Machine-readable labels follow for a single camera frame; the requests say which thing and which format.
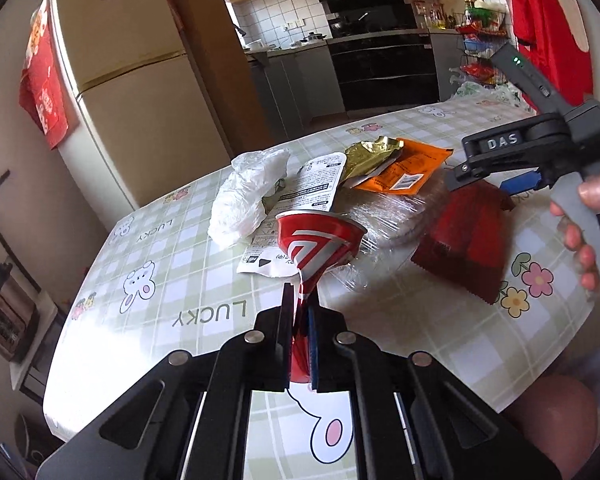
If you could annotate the black oven range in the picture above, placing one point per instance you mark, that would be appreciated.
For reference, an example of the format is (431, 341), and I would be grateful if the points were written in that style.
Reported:
(380, 75)

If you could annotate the steel electric pressure cooker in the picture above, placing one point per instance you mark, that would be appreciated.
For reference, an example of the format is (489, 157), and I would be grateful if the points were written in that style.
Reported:
(2, 310)

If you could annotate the black range hood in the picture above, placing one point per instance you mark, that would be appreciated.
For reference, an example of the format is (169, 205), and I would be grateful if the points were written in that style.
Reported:
(370, 10)

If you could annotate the white green plastic bags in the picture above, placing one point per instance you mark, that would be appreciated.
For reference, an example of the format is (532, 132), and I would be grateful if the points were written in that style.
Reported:
(480, 91)

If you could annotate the cooking oil bottles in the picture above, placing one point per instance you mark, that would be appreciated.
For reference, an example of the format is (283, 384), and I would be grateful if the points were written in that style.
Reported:
(432, 15)

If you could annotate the red paper cup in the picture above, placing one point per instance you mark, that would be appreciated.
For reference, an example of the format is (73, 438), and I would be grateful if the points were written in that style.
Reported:
(310, 245)

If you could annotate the red hanging cloth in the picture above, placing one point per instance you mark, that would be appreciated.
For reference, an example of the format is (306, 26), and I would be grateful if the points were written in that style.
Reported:
(45, 95)

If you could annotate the clear plastic wrapper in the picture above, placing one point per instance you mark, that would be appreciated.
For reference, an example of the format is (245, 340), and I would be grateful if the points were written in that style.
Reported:
(390, 220)

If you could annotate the table with checked tablecloth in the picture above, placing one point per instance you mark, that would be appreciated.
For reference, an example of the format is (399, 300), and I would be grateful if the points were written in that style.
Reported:
(180, 255)

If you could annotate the orange snack packet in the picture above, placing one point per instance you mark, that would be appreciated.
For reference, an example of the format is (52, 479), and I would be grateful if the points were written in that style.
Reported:
(410, 167)

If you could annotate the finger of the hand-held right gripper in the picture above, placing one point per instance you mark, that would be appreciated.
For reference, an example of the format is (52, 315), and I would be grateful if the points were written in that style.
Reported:
(495, 142)
(522, 182)

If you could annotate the person's bare leg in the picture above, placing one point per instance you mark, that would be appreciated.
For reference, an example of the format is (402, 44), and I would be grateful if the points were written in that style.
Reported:
(550, 420)

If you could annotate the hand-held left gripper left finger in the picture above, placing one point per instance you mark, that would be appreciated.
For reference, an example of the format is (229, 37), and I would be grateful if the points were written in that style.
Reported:
(280, 350)

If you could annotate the grey lower kitchen cabinets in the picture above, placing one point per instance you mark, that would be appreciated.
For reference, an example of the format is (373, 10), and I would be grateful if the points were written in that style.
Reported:
(300, 85)

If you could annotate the white printed paper wrapper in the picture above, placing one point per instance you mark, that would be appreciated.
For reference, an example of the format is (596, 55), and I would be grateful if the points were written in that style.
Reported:
(310, 185)

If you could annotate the cream two-door refrigerator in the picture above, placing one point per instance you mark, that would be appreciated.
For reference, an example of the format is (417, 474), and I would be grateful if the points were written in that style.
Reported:
(130, 110)

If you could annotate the red hanging apron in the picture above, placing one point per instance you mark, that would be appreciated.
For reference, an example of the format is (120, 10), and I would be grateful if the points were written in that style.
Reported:
(540, 10)

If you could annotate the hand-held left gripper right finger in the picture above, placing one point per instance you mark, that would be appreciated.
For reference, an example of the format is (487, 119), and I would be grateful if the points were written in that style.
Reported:
(314, 360)

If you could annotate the dark red snack packet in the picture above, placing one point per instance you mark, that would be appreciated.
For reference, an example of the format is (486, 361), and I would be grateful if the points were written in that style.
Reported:
(465, 245)

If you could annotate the lidded cooking pot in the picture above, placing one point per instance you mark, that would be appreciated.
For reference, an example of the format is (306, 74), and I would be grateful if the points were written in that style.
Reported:
(312, 39)

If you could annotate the gold foil wrapper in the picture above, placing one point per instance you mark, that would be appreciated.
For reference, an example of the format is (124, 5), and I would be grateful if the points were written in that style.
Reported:
(370, 157)

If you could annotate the black wok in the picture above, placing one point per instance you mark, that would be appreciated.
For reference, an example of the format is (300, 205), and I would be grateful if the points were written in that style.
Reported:
(347, 22)

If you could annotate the white plastic bag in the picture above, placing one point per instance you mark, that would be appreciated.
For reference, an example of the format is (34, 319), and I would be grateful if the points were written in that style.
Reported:
(245, 195)

